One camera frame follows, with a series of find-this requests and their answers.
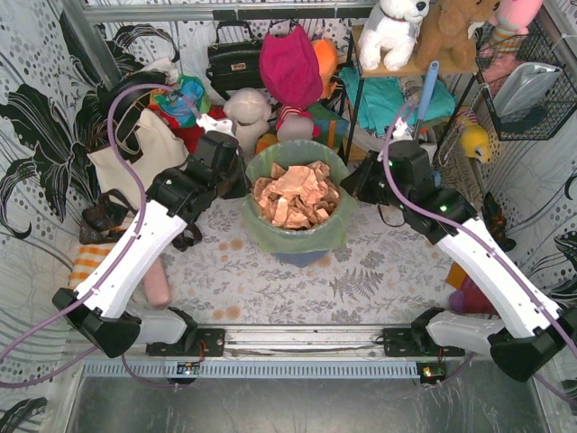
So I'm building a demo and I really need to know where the green trash bag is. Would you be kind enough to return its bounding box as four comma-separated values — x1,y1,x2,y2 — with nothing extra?
242,140,355,254

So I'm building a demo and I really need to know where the blue trash bin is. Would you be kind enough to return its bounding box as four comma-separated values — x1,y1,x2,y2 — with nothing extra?
273,250,328,268

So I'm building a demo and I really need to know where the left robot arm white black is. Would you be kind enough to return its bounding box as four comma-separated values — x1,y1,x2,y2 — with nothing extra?
52,131,248,358

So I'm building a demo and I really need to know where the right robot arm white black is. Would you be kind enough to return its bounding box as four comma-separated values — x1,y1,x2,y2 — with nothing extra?
339,141,576,382

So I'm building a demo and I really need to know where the cream canvas tote bag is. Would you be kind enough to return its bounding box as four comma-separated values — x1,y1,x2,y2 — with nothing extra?
86,107,190,211

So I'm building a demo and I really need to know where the rainbow striped bag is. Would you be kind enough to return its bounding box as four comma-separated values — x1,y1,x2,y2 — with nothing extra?
256,102,349,153

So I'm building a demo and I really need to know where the magenta cloth bag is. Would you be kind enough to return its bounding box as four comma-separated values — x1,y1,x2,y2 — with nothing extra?
260,24,323,109

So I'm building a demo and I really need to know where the right white sneaker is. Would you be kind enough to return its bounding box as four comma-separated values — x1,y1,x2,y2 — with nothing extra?
418,126,438,158

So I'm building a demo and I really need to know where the white sheep plush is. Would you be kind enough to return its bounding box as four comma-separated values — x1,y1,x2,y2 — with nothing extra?
224,88,272,159

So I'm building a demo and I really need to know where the colourful printed cloth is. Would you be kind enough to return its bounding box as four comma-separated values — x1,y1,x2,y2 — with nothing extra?
148,75,211,129

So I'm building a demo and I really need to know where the teal folded cloth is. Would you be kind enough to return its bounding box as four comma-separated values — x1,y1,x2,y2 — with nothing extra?
357,78,455,135

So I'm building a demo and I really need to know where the yellow duck plush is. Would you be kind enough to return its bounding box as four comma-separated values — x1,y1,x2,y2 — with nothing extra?
457,112,490,163

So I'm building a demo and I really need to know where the pink white plush doll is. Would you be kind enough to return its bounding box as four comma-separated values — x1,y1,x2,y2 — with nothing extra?
276,105,320,142

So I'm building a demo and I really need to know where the black leather handbag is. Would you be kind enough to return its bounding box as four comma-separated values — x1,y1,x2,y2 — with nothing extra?
206,20,265,101

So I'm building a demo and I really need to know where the black orange toy figure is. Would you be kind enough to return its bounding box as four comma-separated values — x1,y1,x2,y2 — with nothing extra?
481,192,517,253

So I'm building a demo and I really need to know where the black metal wooden shelf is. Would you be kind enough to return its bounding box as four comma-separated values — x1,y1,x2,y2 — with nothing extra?
338,25,479,164

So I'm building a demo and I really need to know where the black hat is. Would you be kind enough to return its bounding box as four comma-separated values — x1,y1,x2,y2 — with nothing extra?
96,70,170,119

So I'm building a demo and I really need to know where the pink rolled cloth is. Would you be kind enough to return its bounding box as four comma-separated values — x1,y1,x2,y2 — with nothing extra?
142,257,171,309

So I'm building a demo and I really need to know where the brown patterned sandal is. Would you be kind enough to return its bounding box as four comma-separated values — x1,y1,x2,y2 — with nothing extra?
79,189,136,245

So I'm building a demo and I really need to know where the brown teddy bear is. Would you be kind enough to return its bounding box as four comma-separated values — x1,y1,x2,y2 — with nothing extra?
415,0,500,70

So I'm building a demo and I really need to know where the orange plush toy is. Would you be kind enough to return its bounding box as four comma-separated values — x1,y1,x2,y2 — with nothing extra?
312,39,337,99

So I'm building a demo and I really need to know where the silver foil pouch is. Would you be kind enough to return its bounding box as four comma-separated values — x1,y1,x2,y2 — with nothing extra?
493,62,563,117

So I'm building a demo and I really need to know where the white dog plush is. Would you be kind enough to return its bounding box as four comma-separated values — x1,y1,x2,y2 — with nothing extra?
359,0,430,71

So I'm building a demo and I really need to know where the purple striped sock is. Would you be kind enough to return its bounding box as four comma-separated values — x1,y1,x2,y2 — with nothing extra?
445,263,497,315

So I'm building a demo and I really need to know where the orange checkered towel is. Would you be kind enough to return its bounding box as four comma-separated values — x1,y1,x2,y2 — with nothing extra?
68,244,114,290

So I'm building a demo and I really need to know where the pink plush toy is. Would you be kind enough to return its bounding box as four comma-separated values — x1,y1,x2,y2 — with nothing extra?
479,0,543,58

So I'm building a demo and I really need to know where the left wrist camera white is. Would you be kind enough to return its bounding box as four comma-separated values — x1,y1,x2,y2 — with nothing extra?
197,114,236,137

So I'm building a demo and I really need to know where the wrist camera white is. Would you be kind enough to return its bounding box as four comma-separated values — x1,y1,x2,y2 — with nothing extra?
389,118,413,144
197,114,236,137

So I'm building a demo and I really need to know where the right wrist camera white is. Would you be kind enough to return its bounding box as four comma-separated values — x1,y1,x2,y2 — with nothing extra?
389,118,413,144

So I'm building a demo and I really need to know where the silver chain strap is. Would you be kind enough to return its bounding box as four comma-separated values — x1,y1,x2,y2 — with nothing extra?
436,121,465,169

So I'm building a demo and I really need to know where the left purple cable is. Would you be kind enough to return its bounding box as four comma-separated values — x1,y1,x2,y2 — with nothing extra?
0,83,202,392

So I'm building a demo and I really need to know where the purple cable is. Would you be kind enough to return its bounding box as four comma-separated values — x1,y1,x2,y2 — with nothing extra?
381,98,577,405
0,83,202,392

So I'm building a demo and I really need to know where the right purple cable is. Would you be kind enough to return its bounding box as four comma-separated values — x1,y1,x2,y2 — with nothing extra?
381,98,577,405

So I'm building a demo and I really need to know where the black wire basket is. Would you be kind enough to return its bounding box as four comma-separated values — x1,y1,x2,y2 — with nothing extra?
476,22,576,142

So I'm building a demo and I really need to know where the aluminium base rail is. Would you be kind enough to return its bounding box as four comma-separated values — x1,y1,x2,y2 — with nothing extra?
80,325,472,383

